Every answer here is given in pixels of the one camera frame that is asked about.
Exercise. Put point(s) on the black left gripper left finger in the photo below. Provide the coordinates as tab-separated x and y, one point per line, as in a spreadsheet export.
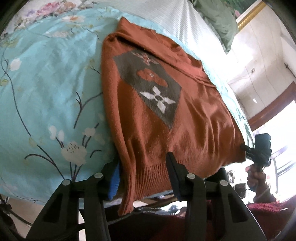
99	187

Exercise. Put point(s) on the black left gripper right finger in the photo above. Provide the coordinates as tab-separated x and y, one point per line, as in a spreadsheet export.
189	187

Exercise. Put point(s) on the rust orange knit sweater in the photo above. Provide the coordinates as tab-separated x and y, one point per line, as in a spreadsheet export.
158	99

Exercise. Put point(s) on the dark red sleeve forearm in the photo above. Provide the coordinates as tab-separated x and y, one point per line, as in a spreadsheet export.
272	217

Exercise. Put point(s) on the person's right hand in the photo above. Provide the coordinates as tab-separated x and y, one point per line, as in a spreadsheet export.
257	181

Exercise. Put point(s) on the light blue floral bedsheet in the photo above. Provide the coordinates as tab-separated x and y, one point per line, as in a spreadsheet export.
53	120

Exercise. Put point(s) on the green pillow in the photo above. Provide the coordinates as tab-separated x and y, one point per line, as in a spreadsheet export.
220	19

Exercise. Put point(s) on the gold framed picture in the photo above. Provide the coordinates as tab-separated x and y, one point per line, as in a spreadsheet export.
244	11

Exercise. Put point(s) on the white striped blanket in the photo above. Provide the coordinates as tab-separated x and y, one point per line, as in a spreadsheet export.
181	20

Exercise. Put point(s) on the brown wooden door frame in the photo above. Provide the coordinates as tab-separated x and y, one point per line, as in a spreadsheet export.
274	108

